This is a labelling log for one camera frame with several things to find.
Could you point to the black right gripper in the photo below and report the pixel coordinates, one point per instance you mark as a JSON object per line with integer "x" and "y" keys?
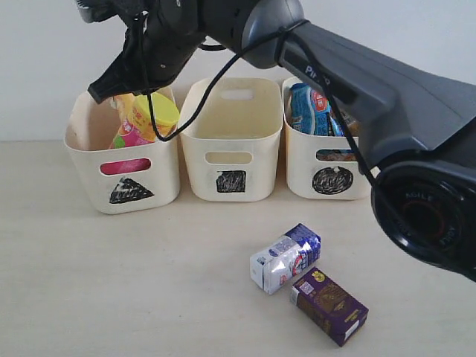
{"x": 157, "y": 48}

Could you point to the pink chips can yellow lid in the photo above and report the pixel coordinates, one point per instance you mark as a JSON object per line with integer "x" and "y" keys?
{"x": 147, "y": 118}

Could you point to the blue snack bag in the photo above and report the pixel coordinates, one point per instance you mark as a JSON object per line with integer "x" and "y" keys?
{"x": 311, "y": 114}

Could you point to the orange black snack bag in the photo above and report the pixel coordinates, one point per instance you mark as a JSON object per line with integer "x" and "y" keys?
{"x": 350, "y": 122}

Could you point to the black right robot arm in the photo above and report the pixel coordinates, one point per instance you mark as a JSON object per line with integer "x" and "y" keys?
{"x": 416, "y": 142}

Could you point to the cream bin triangle mark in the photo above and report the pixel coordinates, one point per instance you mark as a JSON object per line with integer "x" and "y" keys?
{"x": 119, "y": 180}

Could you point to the cream bin square mark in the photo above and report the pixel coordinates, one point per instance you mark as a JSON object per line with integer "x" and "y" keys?
{"x": 231, "y": 148}

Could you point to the blue white milk carton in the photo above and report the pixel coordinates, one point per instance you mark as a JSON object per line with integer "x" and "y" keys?
{"x": 295, "y": 251}

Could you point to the purple carton box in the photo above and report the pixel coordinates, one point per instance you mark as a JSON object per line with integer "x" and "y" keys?
{"x": 329, "y": 306}

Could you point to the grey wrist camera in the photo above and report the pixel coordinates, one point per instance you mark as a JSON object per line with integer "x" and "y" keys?
{"x": 92, "y": 11}

